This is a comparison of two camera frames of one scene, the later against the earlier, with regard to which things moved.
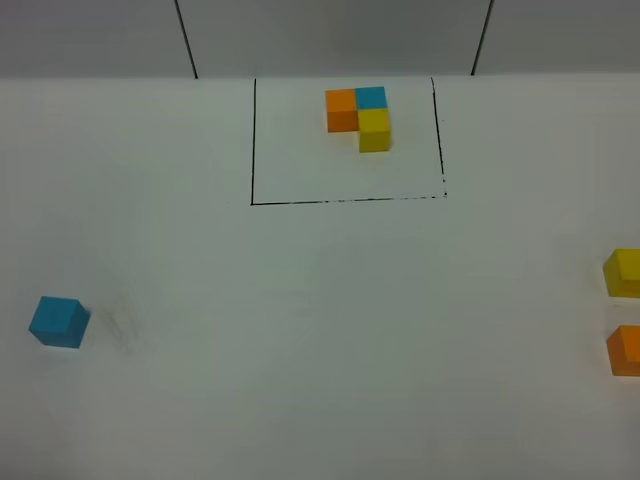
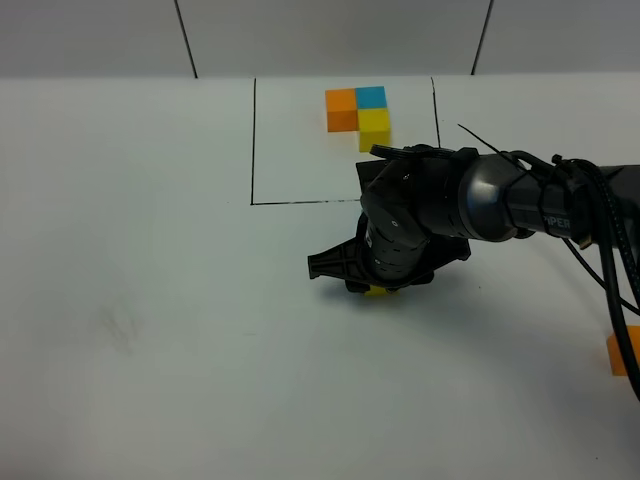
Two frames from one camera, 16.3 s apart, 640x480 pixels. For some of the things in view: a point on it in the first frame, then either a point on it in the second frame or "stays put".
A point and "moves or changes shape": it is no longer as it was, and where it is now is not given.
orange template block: (342, 111) stays put
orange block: (623, 348) stays put
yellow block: (622, 272) moves or changes shape
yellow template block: (374, 129) stays put
